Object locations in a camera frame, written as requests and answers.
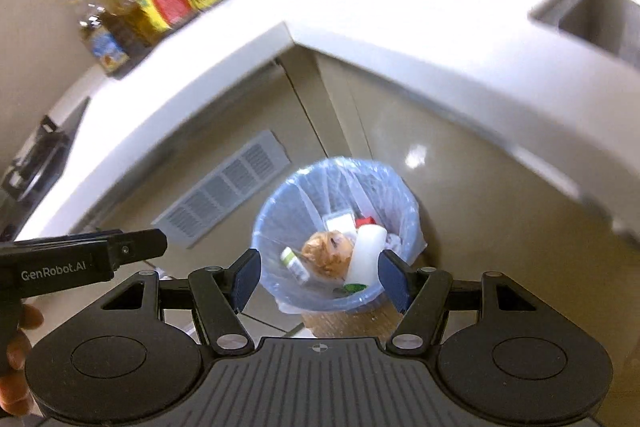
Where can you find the white green medicine box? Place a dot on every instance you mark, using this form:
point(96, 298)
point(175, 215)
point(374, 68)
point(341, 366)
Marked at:
point(296, 264)

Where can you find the beige base cabinet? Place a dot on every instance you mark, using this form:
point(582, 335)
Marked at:
point(450, 142)

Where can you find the grey cabinet vent grille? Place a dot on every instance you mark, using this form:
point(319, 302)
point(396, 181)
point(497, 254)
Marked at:
point(220, 192)

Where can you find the person's left hand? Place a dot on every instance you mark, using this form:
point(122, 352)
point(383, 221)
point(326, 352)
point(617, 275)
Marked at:
point(17, 352)

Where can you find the bin with blue plastic liner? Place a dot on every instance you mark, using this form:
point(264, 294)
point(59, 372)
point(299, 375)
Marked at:
point(280, 227)

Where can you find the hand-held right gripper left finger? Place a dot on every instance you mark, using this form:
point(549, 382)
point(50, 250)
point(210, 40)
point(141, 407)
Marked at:
point(248, 279)

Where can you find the black gas stove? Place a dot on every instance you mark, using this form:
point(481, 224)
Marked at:
point(35, 167)

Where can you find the stainless steel sink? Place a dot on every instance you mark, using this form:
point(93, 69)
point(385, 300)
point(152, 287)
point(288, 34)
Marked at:
point(600, 22)

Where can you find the dark oil bottle blue label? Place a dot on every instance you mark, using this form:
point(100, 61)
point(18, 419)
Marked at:
point(107, 49)

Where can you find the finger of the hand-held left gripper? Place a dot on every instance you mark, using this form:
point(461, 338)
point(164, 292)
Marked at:
point(145, 246)

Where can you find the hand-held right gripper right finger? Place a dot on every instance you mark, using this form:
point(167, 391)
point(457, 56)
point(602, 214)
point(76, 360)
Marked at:
point(395, 279)

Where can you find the white cup with green print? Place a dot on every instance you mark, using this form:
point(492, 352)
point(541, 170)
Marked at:
point(367, 252)

